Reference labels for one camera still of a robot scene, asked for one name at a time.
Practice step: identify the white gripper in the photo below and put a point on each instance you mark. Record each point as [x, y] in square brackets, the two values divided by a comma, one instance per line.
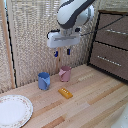
[63, 39]

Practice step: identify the white grey Franka robot arm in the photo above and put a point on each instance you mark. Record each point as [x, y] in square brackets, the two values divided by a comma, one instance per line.
[71, 13]

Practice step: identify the pink mug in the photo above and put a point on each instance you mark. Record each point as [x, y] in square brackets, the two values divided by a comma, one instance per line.
[65, 73]

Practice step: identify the blue mug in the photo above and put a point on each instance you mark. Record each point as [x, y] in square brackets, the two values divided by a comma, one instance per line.
[43, 81]

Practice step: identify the dark brown drawer cabinet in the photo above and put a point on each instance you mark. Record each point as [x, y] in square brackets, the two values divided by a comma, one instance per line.
[111, 46]

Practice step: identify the white plate with patterned rim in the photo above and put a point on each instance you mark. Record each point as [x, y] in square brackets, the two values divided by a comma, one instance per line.
[13, 110]

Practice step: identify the wooden frame post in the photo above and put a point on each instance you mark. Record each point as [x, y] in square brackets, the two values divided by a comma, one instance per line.
[7, 43]

